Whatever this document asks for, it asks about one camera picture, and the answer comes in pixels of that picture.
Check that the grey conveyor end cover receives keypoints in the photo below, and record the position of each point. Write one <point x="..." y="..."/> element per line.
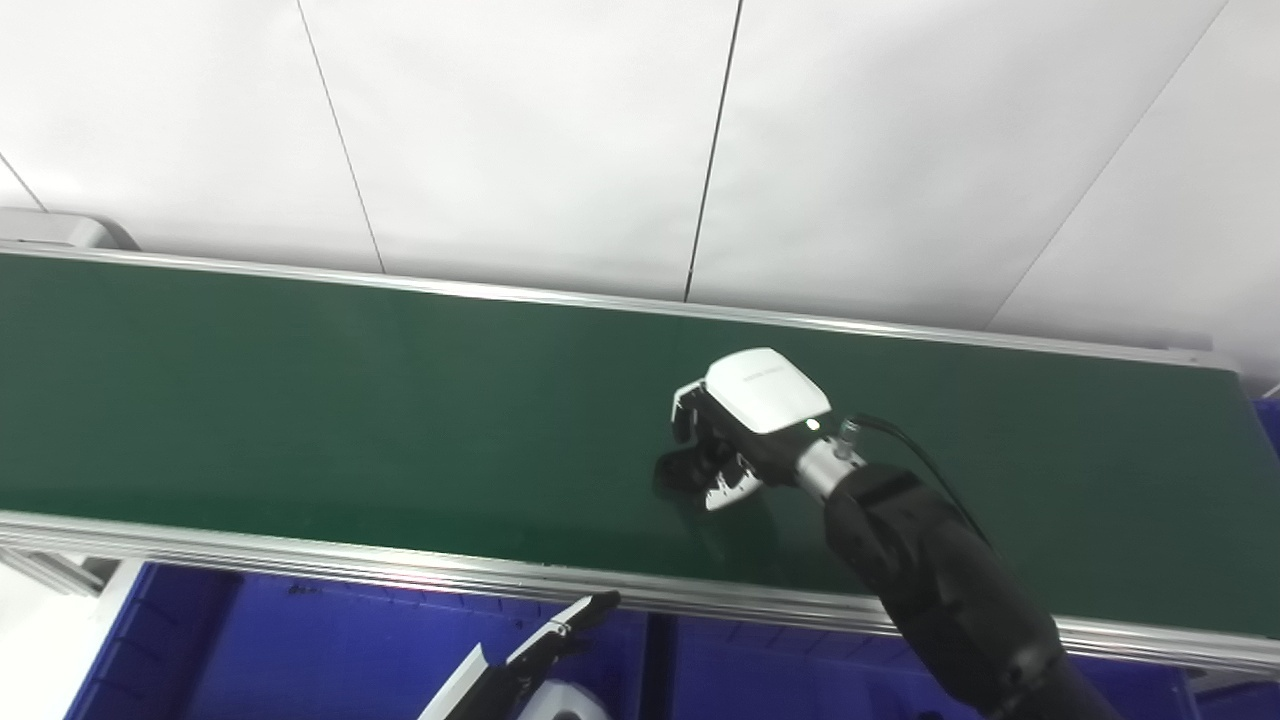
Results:
<point x="50" y="228"/>

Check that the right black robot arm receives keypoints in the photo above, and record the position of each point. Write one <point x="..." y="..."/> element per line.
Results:
<point x="940" y="580"/>

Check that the aluminium conveyor support frame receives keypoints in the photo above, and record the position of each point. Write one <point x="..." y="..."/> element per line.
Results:
<point x="60" y="572"/>

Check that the silver aluminium conveyor side rail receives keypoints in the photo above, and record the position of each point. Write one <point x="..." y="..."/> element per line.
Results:
<point x="300" y="555"/>
<point x="500" y="292"/>

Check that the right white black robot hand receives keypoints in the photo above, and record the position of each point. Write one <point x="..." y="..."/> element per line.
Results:
<point x="765" y="390"/>

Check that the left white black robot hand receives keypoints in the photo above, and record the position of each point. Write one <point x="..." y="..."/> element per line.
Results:
<point x="470" y="695"/>

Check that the blue plastic bin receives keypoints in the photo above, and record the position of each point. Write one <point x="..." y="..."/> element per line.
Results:
<point x="1240" y="702"/>
<point x="1270" y="425"/>
<point x="780" y="670"/>
<point x="300" y="650"/>

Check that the green conveyor belt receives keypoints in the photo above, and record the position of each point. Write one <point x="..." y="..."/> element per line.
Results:
<point x="300" y="400"/>

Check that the white block with hole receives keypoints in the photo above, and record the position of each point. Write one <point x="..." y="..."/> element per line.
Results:
<point x="570" y="705"/>

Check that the black flanged metal part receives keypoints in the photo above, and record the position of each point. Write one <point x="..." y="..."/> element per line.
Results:
<point x="680" y="472"/>

